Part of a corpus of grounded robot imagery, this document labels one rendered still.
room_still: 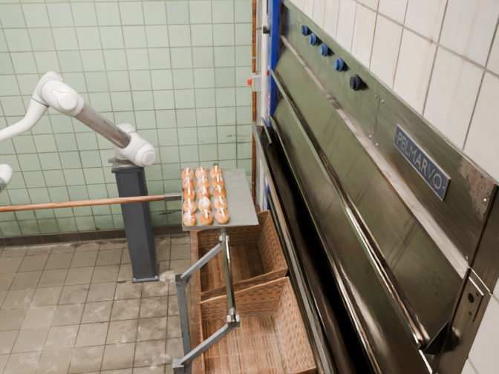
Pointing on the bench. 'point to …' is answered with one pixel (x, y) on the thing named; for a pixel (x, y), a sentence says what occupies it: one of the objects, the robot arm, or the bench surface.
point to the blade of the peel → (232, 176)
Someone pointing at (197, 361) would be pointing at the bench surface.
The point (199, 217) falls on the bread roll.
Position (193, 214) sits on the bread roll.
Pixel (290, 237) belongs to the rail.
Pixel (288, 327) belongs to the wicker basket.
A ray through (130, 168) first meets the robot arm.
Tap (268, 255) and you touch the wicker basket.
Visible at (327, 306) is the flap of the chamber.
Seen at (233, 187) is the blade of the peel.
